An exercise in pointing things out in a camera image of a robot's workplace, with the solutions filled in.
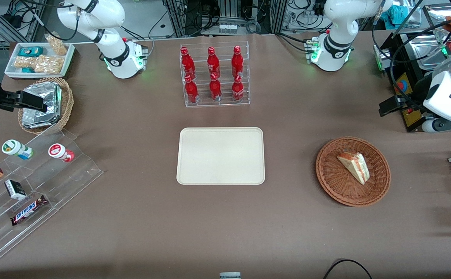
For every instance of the light tan wicker basket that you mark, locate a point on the light tan wicker basket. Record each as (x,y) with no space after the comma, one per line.
(67,100)

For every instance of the teal cloth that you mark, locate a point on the teal cloth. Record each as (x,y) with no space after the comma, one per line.
(394,15)

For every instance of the cream plastic tray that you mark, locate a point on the cream plastic tray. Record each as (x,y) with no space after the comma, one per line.
(220,155)

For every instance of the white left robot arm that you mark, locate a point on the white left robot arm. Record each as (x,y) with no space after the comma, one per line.
(334,23)

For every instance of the black food warmer cabinet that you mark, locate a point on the black food warmer cabinet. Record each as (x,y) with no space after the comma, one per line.
(400,62)

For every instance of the green capped yogurt bottle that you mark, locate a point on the green capped yogurt bottle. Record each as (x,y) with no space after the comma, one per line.
(16,148)

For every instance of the red capped yogurt bottle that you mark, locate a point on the red capped yogurt bottle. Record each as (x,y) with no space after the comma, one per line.
(59,152)

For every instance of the snickers chocolate bar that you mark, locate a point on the snickers chocolate bar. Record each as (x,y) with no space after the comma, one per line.
(28,210)

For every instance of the white rectangular snack tray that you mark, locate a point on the white rectangular snack tray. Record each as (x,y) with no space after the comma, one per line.
(14,71)

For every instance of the small silver box green light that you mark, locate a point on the small silver box green light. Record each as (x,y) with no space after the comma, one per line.
(382,58)

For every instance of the small black white carton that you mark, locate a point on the small black white carton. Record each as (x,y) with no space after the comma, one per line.
(15,189)

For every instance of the red cola bottle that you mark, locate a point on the red cola bottle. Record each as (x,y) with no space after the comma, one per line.
(213,64)
(188,64)
(237,90)
(215,89)
(191,91)
(237,62)

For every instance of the clear acrylic bottle rack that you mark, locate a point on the clear acrylic bottle rack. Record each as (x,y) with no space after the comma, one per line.
(225,104)

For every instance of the large teal snack box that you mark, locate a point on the large teal snack box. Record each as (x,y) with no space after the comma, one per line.
(30,51)

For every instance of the foil wrapped food pack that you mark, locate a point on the foil wrapped food pack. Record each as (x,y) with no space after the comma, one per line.
(41,89)
(39,123)

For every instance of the clear acrylic tiered stand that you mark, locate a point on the clear acrylic tiered stand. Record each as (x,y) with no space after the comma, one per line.
(62,182)

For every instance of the triangular sandwich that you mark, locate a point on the triangular sandwich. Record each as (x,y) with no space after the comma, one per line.
(355,166)

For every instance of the brown round wicker basket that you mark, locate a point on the brown round wicker basket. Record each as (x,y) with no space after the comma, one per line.
(334,186)

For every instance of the grey power strip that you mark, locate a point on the grey power strip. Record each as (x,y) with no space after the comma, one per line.
(227,29)

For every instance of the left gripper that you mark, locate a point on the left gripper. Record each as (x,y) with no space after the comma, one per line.
(414,103)

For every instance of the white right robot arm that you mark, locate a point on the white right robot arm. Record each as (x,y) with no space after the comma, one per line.
(93,15)

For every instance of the grey camera mount piece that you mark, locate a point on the grey camera mount piece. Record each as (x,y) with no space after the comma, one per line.
(230,275)

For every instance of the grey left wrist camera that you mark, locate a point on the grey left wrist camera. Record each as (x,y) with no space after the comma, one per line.
(431,126)

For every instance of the steel food pan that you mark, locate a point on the steel food pan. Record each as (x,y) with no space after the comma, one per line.
(436,62)
(427,42)

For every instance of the small teal snack box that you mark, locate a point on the small teal snack box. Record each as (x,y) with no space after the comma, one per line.
(27,70)

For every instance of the clear bag of puffed snacks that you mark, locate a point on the clear bag of puffed snacks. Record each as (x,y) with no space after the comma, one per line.
(50,64)
(23,62)
(57,44)

